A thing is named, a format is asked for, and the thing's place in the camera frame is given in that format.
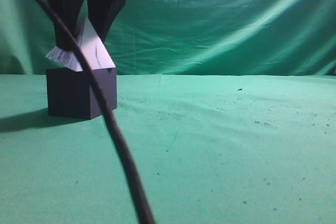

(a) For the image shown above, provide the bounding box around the white streaked square pyramid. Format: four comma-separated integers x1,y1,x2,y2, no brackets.
46,16,116,72

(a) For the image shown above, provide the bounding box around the dark purple cube block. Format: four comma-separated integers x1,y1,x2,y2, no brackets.
46,68,117,120

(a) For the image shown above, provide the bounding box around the green cloth backdrop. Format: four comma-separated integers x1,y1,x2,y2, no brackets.
0,0,336,77

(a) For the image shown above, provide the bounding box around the green table cloth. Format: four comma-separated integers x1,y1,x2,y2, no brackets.
1,74,335,223

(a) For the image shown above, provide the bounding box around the black cable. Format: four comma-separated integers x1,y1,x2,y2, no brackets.
20,0,157,224

